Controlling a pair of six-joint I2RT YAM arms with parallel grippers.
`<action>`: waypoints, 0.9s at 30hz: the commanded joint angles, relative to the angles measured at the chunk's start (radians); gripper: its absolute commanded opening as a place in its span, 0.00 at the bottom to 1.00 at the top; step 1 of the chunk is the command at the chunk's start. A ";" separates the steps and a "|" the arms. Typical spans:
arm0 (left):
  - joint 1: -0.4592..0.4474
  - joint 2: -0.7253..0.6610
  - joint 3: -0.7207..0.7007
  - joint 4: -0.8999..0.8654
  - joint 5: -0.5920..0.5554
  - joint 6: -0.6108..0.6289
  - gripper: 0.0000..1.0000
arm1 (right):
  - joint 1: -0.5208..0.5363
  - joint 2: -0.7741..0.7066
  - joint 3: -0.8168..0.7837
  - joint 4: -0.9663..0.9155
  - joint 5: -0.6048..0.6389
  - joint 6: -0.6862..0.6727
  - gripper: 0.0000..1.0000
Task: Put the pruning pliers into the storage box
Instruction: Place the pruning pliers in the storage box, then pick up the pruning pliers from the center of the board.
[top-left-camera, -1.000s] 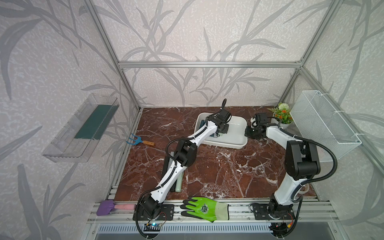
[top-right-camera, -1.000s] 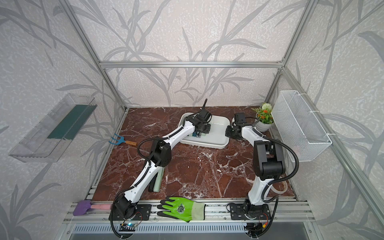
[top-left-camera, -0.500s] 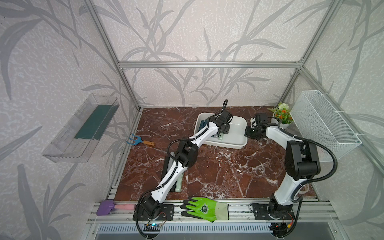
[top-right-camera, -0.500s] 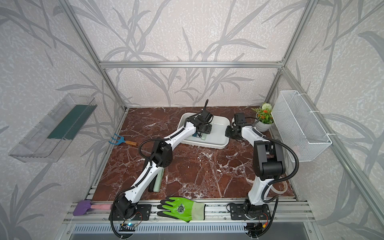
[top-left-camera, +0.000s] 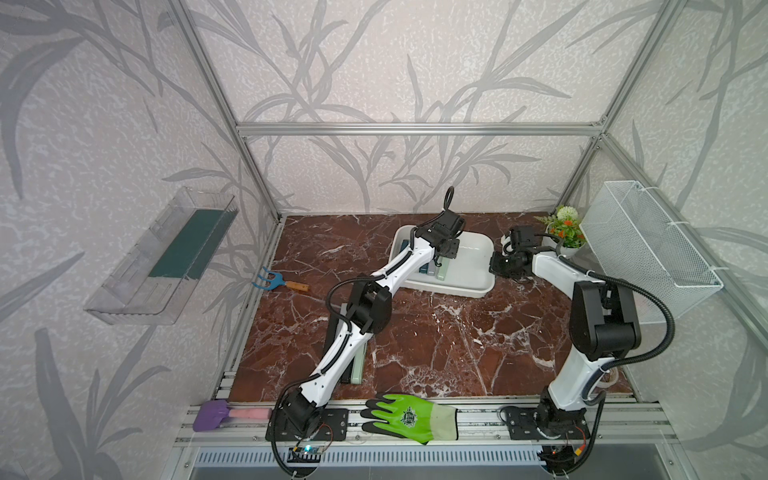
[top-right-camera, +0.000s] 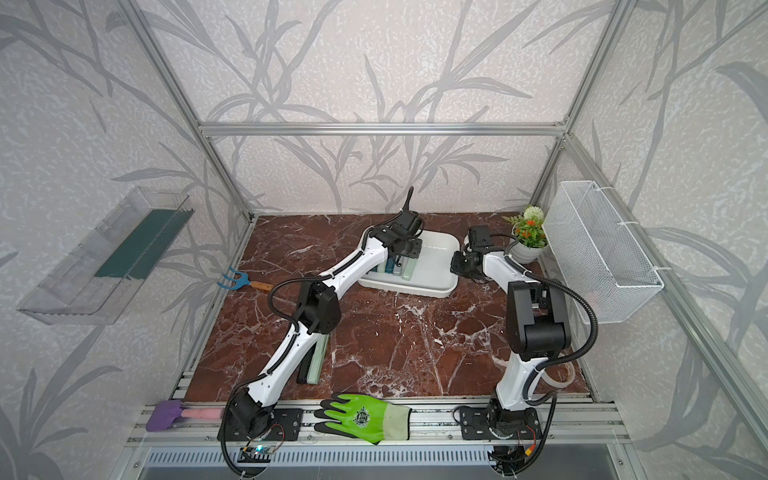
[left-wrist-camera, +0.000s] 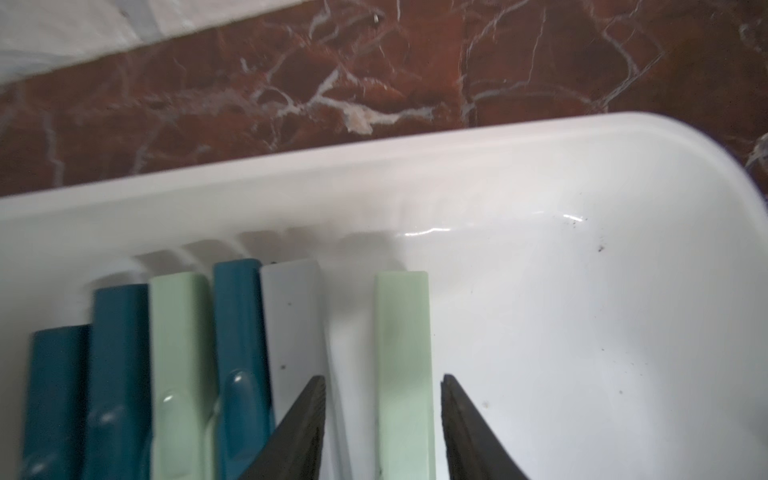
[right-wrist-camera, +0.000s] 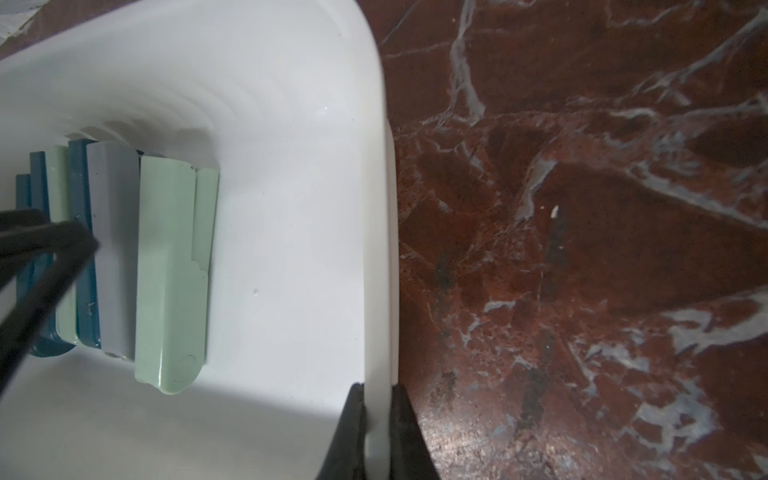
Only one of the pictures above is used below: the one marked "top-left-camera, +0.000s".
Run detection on light green pliers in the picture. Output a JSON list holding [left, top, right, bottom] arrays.
[[436, 258, 450, 281], [350, 345, 367, 385]]

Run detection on white rectangular storage box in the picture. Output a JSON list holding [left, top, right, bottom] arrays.
[[373, 225, 495, 298]]

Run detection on black pruning pliers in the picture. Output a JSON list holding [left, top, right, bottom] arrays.
[[323, 316, 339, 353], [340, 362, 353, 384]]

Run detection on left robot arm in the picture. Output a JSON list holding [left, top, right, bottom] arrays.
[[266, 187, 466, 443]]

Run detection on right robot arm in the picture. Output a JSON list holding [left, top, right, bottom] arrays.
[[489, 226, 675, 440]]

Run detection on small potted flower plant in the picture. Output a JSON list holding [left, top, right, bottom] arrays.
[[536, 205, 587, 257]]

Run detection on roll of clear tape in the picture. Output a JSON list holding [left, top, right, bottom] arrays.
[[596, 368, 620, 389]]

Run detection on blue garden hand rake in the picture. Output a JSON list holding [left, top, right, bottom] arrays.
[[252, 267, 310, 292]]

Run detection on green black work glove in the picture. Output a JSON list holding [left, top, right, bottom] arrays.
[[360, 393, 459, 445]]

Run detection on purple pink garden trowel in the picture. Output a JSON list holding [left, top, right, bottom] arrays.
[[192, 399, 272, 433]]

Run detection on white wire mesh basket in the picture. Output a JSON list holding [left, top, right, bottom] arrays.
[[581, 180, 723, 318]]

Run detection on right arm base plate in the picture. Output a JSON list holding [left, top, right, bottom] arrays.
[[499, 406, 590, 441]]

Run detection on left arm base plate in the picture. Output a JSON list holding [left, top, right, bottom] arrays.
[[265, 408, 349, 442]]

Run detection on clear plastic wall shelf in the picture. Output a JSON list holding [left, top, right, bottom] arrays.
[[84, 187, 239, 326]]

